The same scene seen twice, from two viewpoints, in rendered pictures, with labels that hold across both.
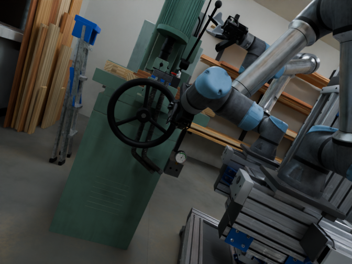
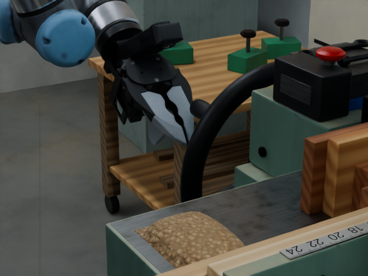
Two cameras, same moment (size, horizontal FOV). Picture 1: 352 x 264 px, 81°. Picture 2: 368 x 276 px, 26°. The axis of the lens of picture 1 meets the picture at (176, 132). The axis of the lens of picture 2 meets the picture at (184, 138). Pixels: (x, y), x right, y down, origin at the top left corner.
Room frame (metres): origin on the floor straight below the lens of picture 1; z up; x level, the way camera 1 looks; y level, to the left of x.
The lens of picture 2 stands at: (1.72, -0.26, 1.26)
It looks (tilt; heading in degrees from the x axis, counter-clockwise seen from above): 23 degrees down; 163
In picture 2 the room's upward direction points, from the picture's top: straight up
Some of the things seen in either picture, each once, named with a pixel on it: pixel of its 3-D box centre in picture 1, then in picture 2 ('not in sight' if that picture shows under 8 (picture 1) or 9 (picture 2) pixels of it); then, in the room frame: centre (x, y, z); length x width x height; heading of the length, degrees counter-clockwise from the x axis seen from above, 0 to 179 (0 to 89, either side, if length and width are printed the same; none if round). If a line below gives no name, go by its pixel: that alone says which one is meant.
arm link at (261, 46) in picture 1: (257, 48); not in sight; (1.15, -0.21, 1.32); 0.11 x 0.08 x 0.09; 104
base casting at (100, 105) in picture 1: (141, 109); not in sight; (1.28, 0.26, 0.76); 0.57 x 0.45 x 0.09; 14
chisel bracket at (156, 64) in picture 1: (159, 68); not in sight; (1.18, 0.23, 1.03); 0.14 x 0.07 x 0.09; 14
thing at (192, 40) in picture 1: (190, 50); not in sight; (1.41, 0.13, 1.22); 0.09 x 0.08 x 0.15; 14
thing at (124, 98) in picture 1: (144, 103); not in sight; (1.11, 0.22, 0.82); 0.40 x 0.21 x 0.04; 104
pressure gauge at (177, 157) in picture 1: (179, 157); not in sight; (1.02, -0.07, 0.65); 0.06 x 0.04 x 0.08; 104
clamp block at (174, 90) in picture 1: (158, 91); (334, 133); (0.98, 0.15, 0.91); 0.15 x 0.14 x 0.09; 104
